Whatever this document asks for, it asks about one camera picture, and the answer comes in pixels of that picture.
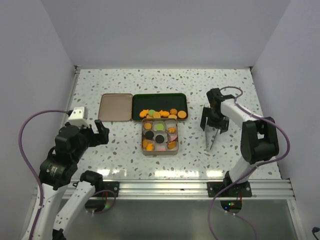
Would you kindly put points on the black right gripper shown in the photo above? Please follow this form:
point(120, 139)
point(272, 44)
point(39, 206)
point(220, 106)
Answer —
point(223, 125)

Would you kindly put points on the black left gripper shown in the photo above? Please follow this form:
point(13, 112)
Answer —
point(102, 131)

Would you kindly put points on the metal tongs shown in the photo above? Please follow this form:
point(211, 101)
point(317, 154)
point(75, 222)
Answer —
point(210, 134)

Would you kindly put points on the gold tin lid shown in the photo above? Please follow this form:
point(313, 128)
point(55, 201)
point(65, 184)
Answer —
point(115, 107)

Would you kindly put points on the orange round flower cookie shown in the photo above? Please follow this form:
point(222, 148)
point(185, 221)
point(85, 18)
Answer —
point(148, 126)

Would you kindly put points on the orange swirl star cookie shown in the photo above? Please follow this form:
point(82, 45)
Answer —
point(171, 145)

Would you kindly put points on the black sandwich cookie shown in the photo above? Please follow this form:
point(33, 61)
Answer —
point(159, 139)
point(149, 135)

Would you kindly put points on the green macaron cookie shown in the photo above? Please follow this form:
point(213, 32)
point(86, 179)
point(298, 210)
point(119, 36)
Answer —
point(160, 127)

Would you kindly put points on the gold cookie tin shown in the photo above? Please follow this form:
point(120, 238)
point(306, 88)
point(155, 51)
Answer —
point(160, 137)

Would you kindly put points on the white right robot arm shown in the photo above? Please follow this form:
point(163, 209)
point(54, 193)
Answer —
point(258, 142)

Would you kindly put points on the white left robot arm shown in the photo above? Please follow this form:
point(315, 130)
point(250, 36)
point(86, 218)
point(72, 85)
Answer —
point(49, 221)

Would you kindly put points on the tan dotted cookie right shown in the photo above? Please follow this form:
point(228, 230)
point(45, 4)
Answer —
point(181, 114)

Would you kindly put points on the orange flower shaped cookie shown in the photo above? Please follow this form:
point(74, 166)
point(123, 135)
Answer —
point(173, 111)

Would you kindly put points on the white paper cupcake liners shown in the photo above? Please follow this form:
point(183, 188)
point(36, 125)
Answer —
point(162, 143)

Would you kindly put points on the tan dotted round cookie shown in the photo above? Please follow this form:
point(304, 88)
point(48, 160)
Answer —
point(156, 115)

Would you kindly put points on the dark green tray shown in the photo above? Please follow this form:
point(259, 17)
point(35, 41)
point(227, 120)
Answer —
point(158, 102)

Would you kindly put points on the green cookie under black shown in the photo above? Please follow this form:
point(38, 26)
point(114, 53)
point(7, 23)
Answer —
point(151, 112)

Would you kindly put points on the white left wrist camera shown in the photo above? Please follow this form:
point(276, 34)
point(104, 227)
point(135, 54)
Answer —
point(79, 117)

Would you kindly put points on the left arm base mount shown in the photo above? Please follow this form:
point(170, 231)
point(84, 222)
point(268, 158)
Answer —
point(113, 188)

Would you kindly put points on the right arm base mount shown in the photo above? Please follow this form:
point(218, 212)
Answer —
point(237, 190)

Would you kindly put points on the aluminium front rail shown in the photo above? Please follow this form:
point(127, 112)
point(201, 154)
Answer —
point(262, 189)

